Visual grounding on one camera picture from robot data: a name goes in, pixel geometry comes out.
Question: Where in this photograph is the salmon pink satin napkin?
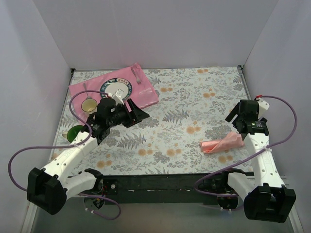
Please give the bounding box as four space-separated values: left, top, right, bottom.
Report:
200 132 244 154

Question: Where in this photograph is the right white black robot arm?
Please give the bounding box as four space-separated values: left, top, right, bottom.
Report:
220 98 296 223

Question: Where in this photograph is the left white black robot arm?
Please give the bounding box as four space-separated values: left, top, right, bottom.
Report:
27 98 149 215

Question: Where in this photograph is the white plate dark rim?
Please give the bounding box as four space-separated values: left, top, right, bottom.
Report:
100 78 133 100

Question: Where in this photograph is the silver fork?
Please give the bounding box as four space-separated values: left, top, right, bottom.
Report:
131 68 141 84

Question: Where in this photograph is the cream enamel mug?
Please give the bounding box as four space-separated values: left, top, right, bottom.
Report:
81 99 98 120

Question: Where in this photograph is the silver spoon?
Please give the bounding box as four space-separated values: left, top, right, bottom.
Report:
83 83 92 100

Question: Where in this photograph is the green interior floral mug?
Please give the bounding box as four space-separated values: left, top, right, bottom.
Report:
61 125 83 143

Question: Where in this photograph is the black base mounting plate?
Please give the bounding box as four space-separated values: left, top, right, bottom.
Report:
75 172 243 211

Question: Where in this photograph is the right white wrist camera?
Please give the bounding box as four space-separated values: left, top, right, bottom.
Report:
255 96 270 118

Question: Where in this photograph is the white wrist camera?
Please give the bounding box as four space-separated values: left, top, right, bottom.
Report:
255 96 270 118
111 89 124 106

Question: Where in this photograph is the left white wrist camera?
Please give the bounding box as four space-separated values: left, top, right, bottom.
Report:
111 89 124 106

